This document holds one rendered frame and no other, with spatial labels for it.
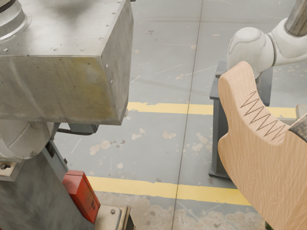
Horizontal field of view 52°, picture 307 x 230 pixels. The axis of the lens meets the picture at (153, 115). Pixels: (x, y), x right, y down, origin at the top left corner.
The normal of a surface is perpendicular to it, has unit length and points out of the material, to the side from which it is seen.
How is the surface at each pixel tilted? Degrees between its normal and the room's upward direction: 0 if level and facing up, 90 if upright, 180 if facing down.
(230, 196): 0
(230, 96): 99
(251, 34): 7
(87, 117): 90
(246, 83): 75
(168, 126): 0
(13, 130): 88
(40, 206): 90
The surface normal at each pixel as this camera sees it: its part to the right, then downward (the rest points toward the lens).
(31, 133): 0.95, 0.18
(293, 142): -0.80, 0.57
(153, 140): -0.12, -0.68
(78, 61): -0.17, 0.74
